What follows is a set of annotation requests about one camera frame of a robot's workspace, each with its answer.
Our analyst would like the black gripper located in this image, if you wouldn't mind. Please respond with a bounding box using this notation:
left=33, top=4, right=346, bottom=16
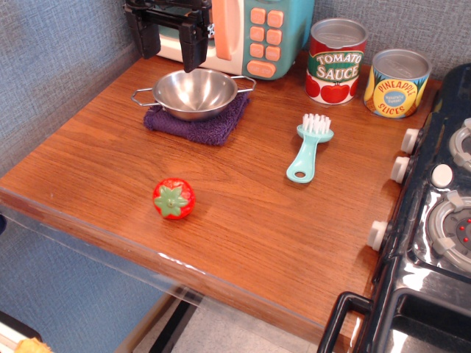
left=124, top=1, right=213, bottom=73

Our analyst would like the teal dish brush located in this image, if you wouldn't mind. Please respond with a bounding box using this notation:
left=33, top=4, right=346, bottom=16
left=286, top=113, right=334, bottom=184

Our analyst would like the toy microwave teal and cream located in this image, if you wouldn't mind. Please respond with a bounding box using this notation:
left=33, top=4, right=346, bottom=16
left=156, top=0, right=316, bottom=81

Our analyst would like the yellow object at corner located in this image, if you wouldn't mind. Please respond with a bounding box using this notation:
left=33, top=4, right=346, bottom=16
left=14, top=338, right=52, bottom=353

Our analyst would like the purple folded cloth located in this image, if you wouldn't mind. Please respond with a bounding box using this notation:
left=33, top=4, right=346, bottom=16
left=143, top=93, right=249, bottom=146

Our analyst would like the red toy tomato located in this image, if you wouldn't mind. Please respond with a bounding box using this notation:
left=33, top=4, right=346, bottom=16
left=152, top=178, right=196, bottom=220

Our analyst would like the tomato sauce can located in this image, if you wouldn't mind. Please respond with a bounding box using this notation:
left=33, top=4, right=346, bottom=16
left=305, top=18, right=368, bottom=105

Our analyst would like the pineapple slices can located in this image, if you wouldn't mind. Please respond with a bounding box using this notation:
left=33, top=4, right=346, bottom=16
left=364, top=49, right=432, bottom=119

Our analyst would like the white stove knob top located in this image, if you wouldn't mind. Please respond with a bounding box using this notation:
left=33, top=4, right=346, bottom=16
left=401, top=129, right=420, bottom=154

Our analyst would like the white stove knob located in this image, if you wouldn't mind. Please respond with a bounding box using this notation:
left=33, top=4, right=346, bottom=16
left=366, top=221, right=388, bottom=252
left=401, top=129, right=420, bottom=154
left=390, top=157, right=410, bottom=184

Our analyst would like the white stove knob middle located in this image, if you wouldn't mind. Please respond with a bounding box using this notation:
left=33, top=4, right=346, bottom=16
left=390, top=157, right=410, bottom=184

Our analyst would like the white stove knob bottom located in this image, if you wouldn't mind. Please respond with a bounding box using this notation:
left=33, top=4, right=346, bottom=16
left=366, top=221, right=388, bottom=252

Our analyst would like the white round stove button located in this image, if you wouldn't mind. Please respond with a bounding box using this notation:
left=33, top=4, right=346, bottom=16
left=431, top=164, right=453, bottom=188

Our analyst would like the grey stove burner upper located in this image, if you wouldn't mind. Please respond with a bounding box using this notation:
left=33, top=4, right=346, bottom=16
left=448, top=118, right=471, bottom=172

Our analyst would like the grey stove burner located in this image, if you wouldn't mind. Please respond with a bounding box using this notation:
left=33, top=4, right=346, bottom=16
left=448, top=118, right=471, bottom=172
left=427, top=190, right=470, bottom=273

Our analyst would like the grey stove burner lower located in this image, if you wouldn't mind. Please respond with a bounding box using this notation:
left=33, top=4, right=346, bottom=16
left=427, top=190, right=470, bottom=273

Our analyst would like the black toy stove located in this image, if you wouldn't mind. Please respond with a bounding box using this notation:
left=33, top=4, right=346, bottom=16
left=318, top=64, right=470, bottom=352

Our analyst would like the steel bowl with handles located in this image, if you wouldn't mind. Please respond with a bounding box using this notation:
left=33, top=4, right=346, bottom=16
left=131, top=68, right=257, bottom=121

